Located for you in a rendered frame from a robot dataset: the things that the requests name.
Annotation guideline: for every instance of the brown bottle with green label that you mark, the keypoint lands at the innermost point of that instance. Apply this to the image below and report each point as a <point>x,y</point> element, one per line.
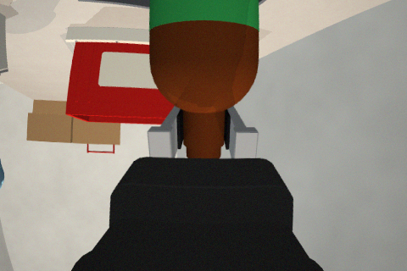
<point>204,58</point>

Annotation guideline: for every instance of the red plastic crate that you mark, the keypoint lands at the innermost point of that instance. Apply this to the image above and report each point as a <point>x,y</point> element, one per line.
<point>114,79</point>

